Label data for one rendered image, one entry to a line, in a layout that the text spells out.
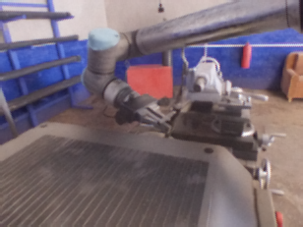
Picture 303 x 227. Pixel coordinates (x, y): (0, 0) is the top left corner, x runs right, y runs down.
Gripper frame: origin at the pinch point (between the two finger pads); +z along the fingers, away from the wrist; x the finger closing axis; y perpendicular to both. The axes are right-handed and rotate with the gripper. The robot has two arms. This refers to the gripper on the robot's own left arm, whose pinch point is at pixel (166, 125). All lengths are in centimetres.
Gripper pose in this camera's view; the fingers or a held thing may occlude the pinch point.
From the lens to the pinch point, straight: 59.5
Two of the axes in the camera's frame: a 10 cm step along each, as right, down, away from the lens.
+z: 7.9, 5.0, -3.6
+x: 5.5, -3.0, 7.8
